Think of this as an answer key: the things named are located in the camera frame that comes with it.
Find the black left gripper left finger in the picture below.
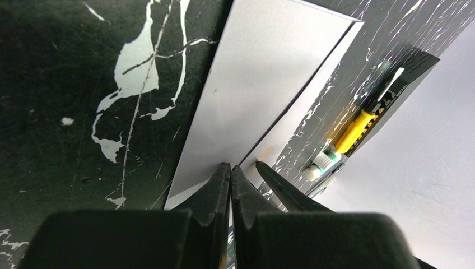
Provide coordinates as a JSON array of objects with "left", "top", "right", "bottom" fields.
[{"left": 19, "top": 163, "right": 231, "bottom": 268}]

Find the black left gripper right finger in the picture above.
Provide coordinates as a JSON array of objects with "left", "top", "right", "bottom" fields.
[{"left": 231, "top": 166, "right": 420, "bottom": 268}]

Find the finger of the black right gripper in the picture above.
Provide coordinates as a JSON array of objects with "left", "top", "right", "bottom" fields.
[{"left": 255, "top": 160, "right": 333, "bottom": 212}]

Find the green white glue stick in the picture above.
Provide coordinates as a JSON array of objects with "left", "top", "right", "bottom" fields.
[{"left": 304, "top": 151, "right": 342, "bottom": 182}]

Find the black flat box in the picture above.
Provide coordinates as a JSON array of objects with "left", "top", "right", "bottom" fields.
[{"left": 304, "top": 50, "right": 440, "bottom": 197}]

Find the yellow handled screwdriver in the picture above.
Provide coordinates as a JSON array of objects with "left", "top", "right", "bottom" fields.
[{"left": 336, "top": 67, "right": 405, "bottom": 154}]

